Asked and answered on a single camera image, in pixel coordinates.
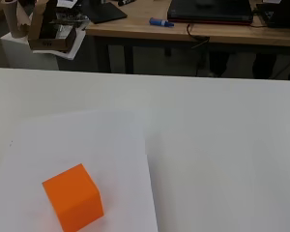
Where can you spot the orange cube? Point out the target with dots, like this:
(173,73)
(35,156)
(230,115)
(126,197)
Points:
(72,199)

